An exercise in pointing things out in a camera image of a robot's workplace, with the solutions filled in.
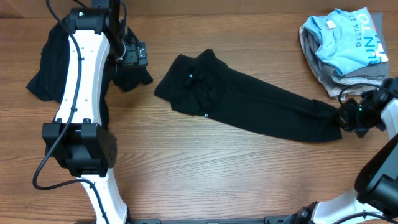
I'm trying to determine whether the light blue folded t-shirt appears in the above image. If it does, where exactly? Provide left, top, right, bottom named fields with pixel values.
left=303, top=7, right=389, bottom=76

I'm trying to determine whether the black t-shirt with logo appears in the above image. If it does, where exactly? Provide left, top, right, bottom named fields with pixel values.
left=154, top=49, right=341, bottom=142

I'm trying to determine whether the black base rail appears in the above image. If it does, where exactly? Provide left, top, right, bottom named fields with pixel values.
left=126, top=213, right=297, bottom=224

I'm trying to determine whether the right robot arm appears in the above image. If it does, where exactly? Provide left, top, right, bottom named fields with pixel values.
left=294, top=78, right=397, bottom=223

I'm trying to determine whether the white mesh folded shirt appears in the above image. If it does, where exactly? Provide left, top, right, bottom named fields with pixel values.
left=299, top=27, right=390, bottom=98

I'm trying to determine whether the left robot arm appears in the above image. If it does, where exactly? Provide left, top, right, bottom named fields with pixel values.
left=42, top=1, right=152, bottom=223

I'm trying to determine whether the black shirt on pile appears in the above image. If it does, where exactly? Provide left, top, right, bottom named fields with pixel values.
left=27, top=16, right=153, bottom=129

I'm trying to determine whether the dark grey folded shirt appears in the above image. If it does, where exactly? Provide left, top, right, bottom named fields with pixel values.
left=303, top=12, right=390, bottom=90

